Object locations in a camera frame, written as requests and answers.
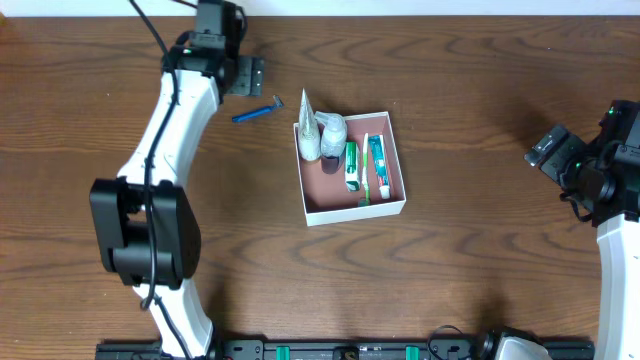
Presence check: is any green and white toothbrush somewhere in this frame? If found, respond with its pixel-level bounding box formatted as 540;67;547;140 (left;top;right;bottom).
359;133;370;207

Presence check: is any clear and blue pump bottle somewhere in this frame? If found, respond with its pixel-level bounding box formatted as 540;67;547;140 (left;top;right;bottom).
315;111;347;174

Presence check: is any blue disposable razor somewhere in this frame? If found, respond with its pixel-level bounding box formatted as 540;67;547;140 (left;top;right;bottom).
232;95;284;123

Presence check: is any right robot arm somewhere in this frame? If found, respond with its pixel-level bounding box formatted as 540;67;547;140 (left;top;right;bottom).
525;125;639;359

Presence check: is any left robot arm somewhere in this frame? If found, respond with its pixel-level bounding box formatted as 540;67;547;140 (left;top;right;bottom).
89;45;265;359

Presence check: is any white Pantene tube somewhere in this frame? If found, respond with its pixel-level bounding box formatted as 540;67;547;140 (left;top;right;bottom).
298;89;321;162

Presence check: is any green and white soap box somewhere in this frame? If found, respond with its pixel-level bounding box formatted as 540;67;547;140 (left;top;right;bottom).
344;141;361;192

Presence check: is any green and red toothpaste tube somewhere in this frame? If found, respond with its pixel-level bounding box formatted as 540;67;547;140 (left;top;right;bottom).
368;134;391;200

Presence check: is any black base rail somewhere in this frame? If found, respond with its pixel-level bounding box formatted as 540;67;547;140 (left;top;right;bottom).
95;338;595;360

